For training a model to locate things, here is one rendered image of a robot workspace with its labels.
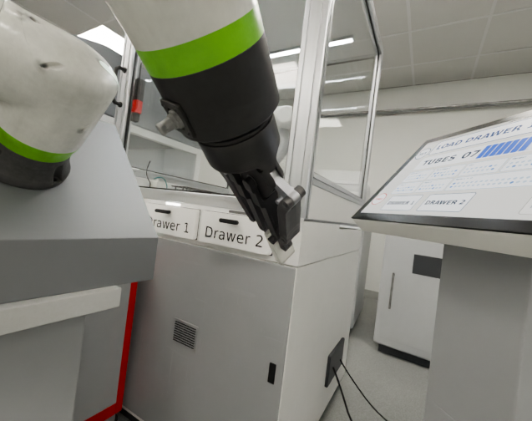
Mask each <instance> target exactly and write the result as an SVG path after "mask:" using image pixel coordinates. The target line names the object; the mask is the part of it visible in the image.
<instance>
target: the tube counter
mask: <svg viewBox="0 0 532 421"><path fill-rule="evenodd" d="M529 150H532V135H531V136H527V137H523V138H518V139H512V140H507V141H503V142H499V143H495V144H491V145H484V146H479V147H475V148H472V149H467V150H466V152H465V153H464V154H463V155H462V156H461V157H460V158H459V159H458V160H457V161H456V162H455V163H458V162H464V161H469V160H478V159H483V158H489V157H494V156H499V155H508V154H513V153H519V152H524V151H529Z"/></svg>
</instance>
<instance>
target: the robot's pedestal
mask: <svg viewBox="0 0 532 421"><path fill-rule="evenodd" d="M120 296H121V287H117V286H111V287H101V288H96V289H91V290H86V291H80V292H70V293H65V294H60V295H55V296H49V297H40V298H34V299H29V300H24V301H18V302H9V303H3V304H0V421H73V413H74V406H75V399H76V393H77V386H78V379H79V367H80V360H81V353H82V346H83V340H84V327H85V320H86V315H87V314H90V313H94V312H100V311H103V310H107V309H110V308H115V307H119V303H120Z"/></svg>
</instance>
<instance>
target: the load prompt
mask: <svg viewBox="0 0 532 421"><path fill-rule="evenodd" d="M528 133H532V118H528V119H523V120H520V121H516V122H513V123H510V124H504V125H501V126H498V127H494V128H491V129H486V130H482V131H479V132H476V133H472V134H466V135H464V136H460V137H457V138H453V139H448V140H445V141H441V142H439V144H438V145H437V146H436V147H435V148H434V149H433V150H432V151H431V152H430V153H429V154H428V155H433V154H437V153H441V152H445V151H449V150H456V149H460V148H463V147H468V146H471V145H478V144H482V143H486V142H490V141H494V140H498V139H505V138H509V137H513V136H517V135H521V134H528Z"/></svg>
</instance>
